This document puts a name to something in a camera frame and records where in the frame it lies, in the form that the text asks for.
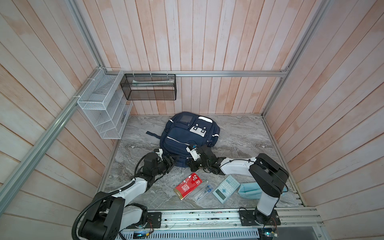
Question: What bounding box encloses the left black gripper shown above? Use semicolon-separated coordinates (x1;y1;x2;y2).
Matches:
152;153;180;176

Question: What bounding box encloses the red snack box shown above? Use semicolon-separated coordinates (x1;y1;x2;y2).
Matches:
174;173;203;201

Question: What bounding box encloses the clear bag with pens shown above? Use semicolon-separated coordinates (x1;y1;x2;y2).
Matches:
193;184;214;202

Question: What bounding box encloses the navy blue student backpack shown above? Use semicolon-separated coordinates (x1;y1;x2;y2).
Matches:
146;112;221;168

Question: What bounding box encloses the light blue pencil pouch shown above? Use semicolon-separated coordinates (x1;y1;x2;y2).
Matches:
238;182;263;200

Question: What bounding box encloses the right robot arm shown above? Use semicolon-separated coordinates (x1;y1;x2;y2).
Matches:
186;146;289;218

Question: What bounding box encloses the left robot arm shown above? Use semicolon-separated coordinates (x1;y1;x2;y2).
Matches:
72;149;175;240

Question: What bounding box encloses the teal calculator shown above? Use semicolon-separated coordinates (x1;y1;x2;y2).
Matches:
213;175;241;204

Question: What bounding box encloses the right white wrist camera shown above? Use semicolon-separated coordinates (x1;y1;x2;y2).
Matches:
186;145;201;162

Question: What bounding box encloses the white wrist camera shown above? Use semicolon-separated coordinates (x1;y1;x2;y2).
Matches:
154;149;163;161
186;145;201;162

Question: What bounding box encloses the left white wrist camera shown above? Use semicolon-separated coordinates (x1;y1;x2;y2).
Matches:
154;149;163;161

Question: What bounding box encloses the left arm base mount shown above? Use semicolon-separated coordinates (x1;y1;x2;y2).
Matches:
120;203;162;230

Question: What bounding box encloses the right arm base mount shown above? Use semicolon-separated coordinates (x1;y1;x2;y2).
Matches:
239;208;281;227

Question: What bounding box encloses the black mesh wire basket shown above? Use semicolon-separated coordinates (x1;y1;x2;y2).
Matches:
120;73;177;101

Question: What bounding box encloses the white wire shelf rack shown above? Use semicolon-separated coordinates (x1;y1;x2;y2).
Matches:
78;68;132;140

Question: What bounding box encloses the aluminium frame horizontal bar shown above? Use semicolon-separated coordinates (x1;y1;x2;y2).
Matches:
122;70;288;78

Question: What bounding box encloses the aluminium mounting rail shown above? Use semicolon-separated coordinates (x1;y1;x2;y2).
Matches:
74;206;325;233

